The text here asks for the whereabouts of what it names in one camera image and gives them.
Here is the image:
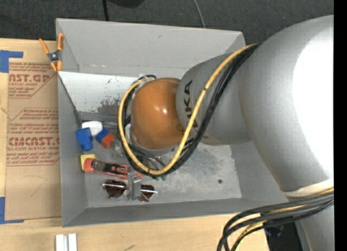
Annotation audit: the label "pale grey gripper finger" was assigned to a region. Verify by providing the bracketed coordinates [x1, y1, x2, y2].
[134, 179, 142, 201]
[127, 172, 138, 201]

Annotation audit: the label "brown cardboard board, red print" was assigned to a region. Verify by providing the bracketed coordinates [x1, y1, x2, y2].
[0, 37, 63, 225]

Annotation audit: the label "red heart-shaped sunglasses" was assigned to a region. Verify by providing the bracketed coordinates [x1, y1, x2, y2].
[101, 179, 159, 203]

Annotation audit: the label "blue and red block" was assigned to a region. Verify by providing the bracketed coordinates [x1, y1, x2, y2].
[95, 127, 116, 149]

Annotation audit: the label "red-orange utility knife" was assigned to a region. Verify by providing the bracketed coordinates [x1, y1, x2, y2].
[83, 158, 144, 179]

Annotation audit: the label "white plastic cup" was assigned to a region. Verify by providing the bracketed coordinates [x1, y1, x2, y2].
[81, 120, 104, 137]

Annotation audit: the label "grey metal bin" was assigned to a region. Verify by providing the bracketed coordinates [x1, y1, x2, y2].
[55, 18, 290, 228]

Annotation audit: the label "blue toy block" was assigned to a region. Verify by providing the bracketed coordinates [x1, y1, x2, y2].
[75, 127, 94, 152]

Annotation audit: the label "yellow block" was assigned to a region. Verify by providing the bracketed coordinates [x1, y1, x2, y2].
[80, 153, 97, 171]

